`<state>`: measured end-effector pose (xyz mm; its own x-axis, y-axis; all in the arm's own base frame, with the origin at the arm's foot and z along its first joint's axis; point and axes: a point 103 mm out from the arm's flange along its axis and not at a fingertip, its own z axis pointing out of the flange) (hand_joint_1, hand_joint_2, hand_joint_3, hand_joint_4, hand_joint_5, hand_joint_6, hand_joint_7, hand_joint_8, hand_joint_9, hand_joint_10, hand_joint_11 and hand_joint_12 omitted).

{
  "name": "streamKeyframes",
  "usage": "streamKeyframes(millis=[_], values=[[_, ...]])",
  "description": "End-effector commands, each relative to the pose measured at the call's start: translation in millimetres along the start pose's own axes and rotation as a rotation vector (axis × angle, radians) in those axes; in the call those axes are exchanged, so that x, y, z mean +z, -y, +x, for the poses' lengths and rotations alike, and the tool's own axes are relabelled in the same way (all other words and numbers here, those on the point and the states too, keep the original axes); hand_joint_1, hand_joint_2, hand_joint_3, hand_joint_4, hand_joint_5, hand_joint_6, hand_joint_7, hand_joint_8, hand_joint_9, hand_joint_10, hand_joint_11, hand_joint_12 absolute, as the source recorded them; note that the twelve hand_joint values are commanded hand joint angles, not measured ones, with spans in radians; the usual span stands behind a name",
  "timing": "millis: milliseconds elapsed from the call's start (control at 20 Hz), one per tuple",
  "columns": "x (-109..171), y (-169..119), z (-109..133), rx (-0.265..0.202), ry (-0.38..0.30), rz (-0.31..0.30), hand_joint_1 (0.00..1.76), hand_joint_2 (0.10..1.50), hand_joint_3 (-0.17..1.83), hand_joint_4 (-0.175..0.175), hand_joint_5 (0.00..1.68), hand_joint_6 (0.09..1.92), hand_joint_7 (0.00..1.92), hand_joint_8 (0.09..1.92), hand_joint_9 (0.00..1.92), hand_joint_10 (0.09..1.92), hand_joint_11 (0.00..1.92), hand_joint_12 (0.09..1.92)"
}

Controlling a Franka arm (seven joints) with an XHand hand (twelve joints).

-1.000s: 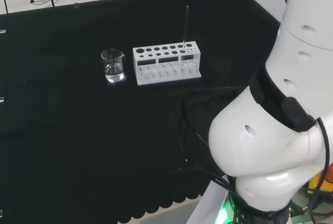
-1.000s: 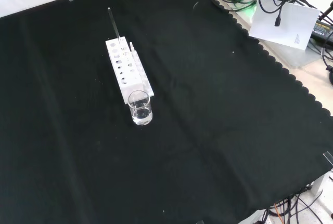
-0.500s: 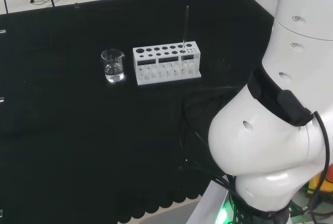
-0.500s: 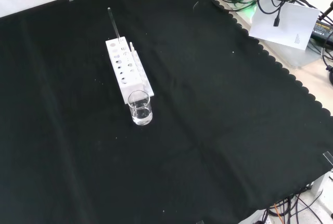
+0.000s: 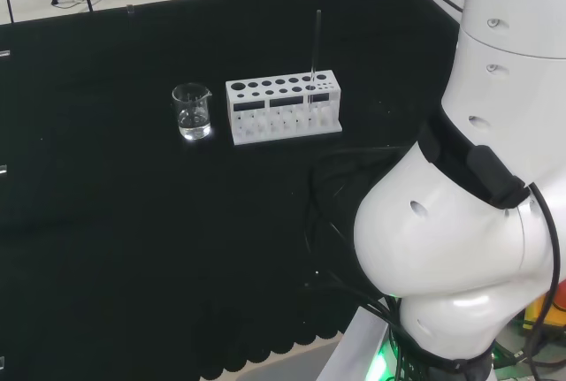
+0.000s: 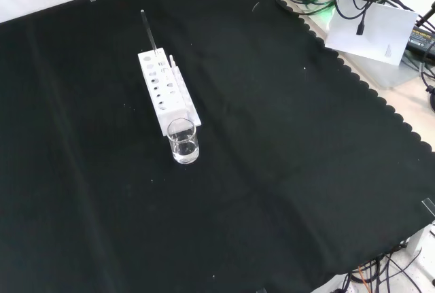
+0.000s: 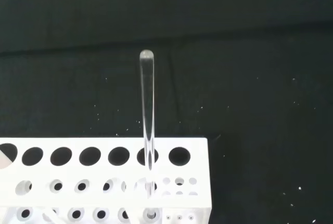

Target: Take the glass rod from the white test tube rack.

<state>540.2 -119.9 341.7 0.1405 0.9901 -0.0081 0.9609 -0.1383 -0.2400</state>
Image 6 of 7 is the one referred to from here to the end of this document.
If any orange cable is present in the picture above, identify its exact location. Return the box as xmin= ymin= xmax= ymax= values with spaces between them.
xmin=358 ymin=264 xmax=370 ymax=293

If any green cable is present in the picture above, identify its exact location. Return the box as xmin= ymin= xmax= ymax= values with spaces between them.
xmin=303 ymin=0 xmax=338 ymax=14

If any black round stand foot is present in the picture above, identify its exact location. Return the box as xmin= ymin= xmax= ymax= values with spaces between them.
xmin=425 ymin=84 xmax=435 ymax=114

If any black scalloped bench cloth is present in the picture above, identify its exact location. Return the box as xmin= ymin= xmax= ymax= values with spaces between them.
xmin=0 ymin=0 xmax=435 ymax=293

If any black power adapter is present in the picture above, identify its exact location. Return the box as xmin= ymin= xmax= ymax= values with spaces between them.
xmin=406 ymin=24 xmax=435 ymax=60

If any white test tube rack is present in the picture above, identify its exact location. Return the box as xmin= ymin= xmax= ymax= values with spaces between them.
xmin=137 ymin=48 xmax=203 ymax=137

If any black cable bundle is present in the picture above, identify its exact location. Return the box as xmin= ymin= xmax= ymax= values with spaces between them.
xmin=339 ymin=251 xmax=426 ymax=293

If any white bench bracket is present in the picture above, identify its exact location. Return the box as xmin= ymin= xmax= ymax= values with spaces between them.
xmin=406 ymin=223 xmax=435 ymax=257

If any white paper sheet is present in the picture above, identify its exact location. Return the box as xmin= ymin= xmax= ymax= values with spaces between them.
xmin=325 ymin=0 xmax=419 ymax=67

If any grey metal base plate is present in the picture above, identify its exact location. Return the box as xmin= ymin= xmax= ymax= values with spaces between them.
xmin=298 ymin=0 xmax=430 ymax=92

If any small clear glass beaker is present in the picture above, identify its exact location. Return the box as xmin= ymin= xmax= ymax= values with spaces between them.
xmin=167 ymin=118 xmax=200 ymax=165

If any clear glass rod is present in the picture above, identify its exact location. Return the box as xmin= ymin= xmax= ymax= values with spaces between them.
xmin=139 ymin=9 xmax=159 ymax=56

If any black cable with plug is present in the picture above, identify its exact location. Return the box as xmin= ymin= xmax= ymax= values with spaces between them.
xmin=334 ymin=0 xmax=389 ymax=36

